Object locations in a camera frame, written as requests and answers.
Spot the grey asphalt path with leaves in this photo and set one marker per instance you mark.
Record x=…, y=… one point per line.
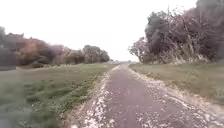
x=123, y=100

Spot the flat grass field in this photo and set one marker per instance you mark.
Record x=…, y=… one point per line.
x=43, y=90

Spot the grass verge with weeds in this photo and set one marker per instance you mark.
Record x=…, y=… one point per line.
x=186, y=76

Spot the clump of dark bare trees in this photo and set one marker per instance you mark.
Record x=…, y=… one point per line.
x=186, y=36

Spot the row of brownish trees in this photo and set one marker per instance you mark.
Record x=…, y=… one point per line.
x=33, y=53

